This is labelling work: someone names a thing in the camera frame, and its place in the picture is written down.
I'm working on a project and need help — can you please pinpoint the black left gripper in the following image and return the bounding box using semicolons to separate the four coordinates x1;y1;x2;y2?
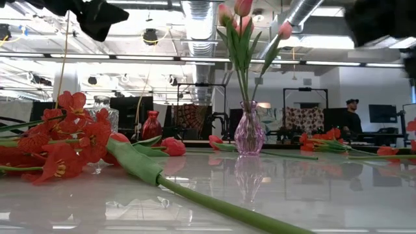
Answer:
42;0;130;42

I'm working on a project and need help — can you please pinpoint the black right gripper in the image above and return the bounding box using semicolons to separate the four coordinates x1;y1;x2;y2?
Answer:
344;0;416;79

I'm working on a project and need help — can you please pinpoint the clear glass vase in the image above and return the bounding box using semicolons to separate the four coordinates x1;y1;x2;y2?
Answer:
84;95;120;134

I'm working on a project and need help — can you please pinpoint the red glass vase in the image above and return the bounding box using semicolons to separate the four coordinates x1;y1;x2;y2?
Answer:
141;110;163;141

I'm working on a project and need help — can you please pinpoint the purple glass vase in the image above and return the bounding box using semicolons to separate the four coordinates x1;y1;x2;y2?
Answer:
234;100;266;156

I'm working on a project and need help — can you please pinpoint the person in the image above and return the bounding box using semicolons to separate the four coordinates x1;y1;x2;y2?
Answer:
341;98;363;134

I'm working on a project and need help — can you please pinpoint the black computer monitor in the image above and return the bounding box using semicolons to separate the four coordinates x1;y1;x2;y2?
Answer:
109;96;155;133

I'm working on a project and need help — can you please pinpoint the black partition panel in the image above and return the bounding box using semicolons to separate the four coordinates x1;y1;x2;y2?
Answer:
323;107;353;140
229;109;240;146

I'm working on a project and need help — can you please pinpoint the red small-blossom flower bunch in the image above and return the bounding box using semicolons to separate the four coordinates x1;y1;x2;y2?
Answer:
0;90;113;185
298;127;378;156

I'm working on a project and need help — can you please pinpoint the floral patterned cloth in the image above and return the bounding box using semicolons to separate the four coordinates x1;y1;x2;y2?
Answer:
285;107;325;135

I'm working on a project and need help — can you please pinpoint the mandala print tapestry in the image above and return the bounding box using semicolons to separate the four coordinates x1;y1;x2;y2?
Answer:
173;104;209;135

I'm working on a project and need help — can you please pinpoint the yellow power cable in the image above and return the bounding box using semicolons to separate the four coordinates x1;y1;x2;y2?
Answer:
55;9;72;110

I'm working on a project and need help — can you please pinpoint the black ceiling-hung camera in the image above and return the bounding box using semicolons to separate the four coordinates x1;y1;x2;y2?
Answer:
142;28;159;46

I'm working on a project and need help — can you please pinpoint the long ceiling light rail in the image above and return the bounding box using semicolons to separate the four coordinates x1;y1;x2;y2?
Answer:
0;51;406;70

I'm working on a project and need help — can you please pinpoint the dark wall monitor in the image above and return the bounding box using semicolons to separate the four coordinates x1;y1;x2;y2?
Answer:
369;104;398;124

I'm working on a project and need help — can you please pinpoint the silver ceiling ventilation duct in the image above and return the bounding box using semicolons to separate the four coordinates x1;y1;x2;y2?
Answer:
180;0;218;105

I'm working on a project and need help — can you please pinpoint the black metal stand frame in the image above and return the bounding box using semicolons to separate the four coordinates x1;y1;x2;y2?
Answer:
177;83;228;140
283;86;328;110

